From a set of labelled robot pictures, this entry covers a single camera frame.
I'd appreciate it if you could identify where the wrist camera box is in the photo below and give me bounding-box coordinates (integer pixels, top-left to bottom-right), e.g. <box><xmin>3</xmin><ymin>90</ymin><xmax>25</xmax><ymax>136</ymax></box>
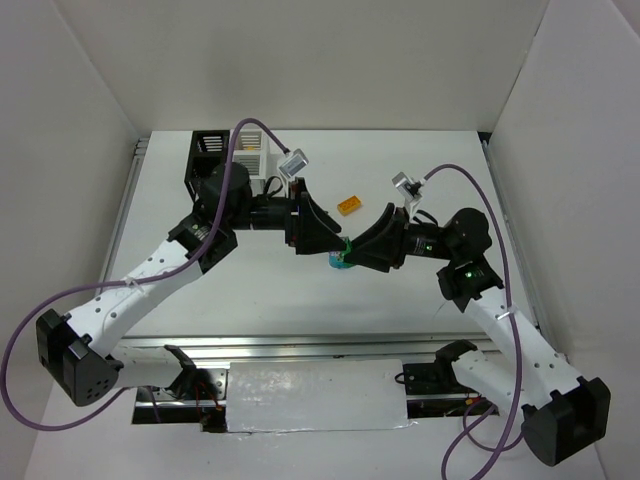
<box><xmin>277</xmin><ymin>149</ymin><xmax>309</xmax><ymax>181</ymax></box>
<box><xmin>391</xmin><ymin>172</ymin><xmax>425</xmax><ymax>213</ymax></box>

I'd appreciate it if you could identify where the green curved lego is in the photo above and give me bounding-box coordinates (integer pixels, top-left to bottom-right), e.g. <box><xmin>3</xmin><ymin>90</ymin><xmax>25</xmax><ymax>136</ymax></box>
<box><xmin>339</xmin><ymin>237</ymin><xmax>352</xmax><ymax>264</ymax></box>

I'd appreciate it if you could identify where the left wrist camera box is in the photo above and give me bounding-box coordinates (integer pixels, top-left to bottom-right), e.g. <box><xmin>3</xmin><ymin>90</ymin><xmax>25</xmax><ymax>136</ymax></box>
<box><xmin>277</xmin><ymin>149</ymin><xmax>309</xmax><ymax>181</ymax></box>

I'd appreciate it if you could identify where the aluminium left rail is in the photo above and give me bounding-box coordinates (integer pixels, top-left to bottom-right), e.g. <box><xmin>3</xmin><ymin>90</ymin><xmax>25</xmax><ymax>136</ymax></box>
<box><xmin>99</xmin><ymin>137</ymin><xmax>150</xmax><ymax>283</ymax></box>

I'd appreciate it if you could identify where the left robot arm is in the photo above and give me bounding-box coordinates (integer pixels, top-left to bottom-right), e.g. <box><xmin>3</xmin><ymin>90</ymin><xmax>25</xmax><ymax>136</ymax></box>
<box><xmin>36</xmin><ymin>162</ymin><xmax>346</xmax><ymax>407</ymax></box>

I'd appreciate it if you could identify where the black slotted container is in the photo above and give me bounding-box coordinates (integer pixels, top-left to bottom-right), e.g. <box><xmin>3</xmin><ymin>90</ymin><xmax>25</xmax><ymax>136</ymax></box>
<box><xmin>184</xmin><ymin>130</ymin><xmax>231</xmax><ymax>202</ymax></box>

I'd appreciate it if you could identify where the white foil covered panel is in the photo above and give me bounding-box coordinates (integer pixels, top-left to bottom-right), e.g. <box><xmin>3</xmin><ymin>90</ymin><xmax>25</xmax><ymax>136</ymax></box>
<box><xmin>226</xmin><ymin>359</ymin><xmax>409</xmax><ymax>433</ymax></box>

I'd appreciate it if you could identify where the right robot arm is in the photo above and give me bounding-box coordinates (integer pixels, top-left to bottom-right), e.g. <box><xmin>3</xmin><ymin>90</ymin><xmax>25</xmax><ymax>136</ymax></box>
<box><xmin>345</xmin><ymin>205</ymin><xmax>611</xmax><ymax>466</ymax></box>

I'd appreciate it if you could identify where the aluminium front rail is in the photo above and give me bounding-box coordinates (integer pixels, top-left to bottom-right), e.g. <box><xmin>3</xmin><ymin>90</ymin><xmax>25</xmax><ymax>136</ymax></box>
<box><xmin>118</xmin><ymin>333</ymin><xmax>497</xmax><ymax>361</ymax></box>

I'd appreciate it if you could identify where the aluminium right rail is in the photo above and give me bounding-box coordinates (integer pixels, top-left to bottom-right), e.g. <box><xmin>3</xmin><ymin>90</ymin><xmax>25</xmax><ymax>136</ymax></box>
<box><xmin>478</xmin><ymin>132</ymin><xmax>539</xmax><ymax>328</ymax></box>

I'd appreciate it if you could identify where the white slotted container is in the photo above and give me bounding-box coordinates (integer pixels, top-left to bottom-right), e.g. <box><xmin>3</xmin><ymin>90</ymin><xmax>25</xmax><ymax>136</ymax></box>
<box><xmin>233</xmin><ymin>128</ymin><xmax>274</xmax><ymax>195</ymax></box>

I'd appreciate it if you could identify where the aluminium rail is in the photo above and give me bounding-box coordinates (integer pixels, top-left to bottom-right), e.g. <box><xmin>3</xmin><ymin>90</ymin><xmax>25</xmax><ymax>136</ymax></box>
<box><xmin>478</xmin><ymin>132</ymin><xmax>539</xmax><ymax>328</ymax></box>
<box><xmin>99</xmin><ymin>137</ymin><xmax>150</xmax><ymax>283</ymax></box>
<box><xmin>118</xmin><ymin>333</ymin><xmax>497</xmax><ymax>361</ymax></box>

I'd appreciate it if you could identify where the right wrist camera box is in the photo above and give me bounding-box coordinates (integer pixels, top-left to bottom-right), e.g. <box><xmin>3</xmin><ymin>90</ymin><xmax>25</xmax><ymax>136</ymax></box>
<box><xmin>391</xmin><ymin>172</ymin><xmax>425</xmax><ymax>213</ymax></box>

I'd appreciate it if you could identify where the orange rectangular lego brick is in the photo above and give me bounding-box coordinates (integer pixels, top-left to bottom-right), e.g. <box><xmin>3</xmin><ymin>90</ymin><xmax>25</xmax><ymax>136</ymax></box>
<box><xmin>337</xmin><ymin>195</ymin><xmax>362</xmax><ymax>216</ymax></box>

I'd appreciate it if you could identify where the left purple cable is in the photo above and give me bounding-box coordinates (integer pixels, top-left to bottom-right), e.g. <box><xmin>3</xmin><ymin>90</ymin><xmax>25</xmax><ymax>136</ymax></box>
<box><xmin>0</xmin><ymin>117</ymin><xmax>291</xmax><ymax>432</ymax></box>

